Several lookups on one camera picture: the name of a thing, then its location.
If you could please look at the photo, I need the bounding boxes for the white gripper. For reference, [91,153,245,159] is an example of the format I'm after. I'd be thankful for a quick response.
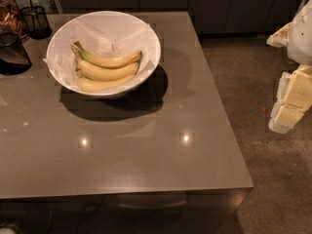
[266,6,312,134]

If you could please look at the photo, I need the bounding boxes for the yellow banana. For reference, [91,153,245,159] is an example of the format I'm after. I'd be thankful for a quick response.
[76,70,135,93]
[72,41,142,69]
[71,41,141,81]

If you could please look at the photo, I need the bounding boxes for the white bowl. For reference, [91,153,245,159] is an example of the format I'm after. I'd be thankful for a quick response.
[45,10,162,99]

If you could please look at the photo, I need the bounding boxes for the dark cabinet fronts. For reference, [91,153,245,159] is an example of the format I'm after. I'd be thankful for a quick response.
[58,0,302,34]

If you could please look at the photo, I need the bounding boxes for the white paper liner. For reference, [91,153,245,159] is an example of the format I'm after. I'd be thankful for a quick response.
[43,18,158,90]

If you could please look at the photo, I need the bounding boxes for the black mesh cup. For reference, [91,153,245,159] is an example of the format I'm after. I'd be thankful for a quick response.
[20,0,52,40]

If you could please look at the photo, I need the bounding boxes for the dark glass container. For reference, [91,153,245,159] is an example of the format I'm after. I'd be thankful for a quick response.
[0,32,32,75]

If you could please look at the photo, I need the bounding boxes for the glass jar with snacks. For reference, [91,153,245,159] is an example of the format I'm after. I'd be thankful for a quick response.
[0,0,29,42]

